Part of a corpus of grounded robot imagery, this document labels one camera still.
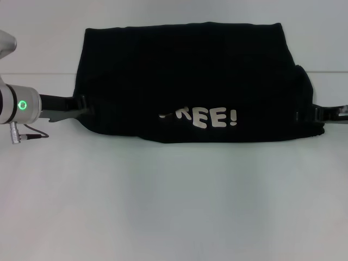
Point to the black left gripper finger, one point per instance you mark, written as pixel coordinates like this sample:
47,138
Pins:
83,102
91,109

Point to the black shirt with white print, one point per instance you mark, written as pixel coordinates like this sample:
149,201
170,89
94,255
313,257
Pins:
190,68

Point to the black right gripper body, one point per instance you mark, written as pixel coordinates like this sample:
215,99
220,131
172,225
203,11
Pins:
337,113

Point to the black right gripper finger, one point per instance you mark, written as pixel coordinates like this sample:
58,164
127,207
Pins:
310,115

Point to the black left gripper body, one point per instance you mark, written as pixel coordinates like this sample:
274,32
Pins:
57,104

